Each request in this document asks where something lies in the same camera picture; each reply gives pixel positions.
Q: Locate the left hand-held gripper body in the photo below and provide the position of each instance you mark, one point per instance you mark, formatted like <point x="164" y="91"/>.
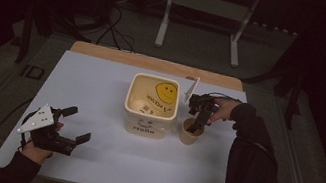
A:
<point x="41" y="137"/>

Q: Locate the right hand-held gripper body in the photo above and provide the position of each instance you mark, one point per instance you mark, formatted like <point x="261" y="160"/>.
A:
<point x="205" y="101"/>

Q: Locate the brown paper cup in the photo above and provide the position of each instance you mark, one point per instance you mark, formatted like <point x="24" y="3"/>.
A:
<point x="189" y="138"/>

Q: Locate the person's left hand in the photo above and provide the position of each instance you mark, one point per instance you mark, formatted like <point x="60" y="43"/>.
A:
<point x="36" y="154"/>

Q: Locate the person's right hand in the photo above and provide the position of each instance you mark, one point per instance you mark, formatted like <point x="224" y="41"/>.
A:
<point x="225" y="108"/>

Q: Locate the cream square bucket smiley print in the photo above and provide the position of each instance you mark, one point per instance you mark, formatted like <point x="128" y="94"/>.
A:
<point x="148" y="123"/>

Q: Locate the wooden board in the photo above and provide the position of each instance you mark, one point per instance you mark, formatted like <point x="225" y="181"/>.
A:
<point x="155" y="64"/>

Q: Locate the black stand leg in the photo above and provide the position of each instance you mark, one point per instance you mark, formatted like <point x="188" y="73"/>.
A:
<point x="293" y="101"/>

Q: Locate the white metal stand frame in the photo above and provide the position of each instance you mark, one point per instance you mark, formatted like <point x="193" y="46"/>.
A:
<point x="206" y="4"/>

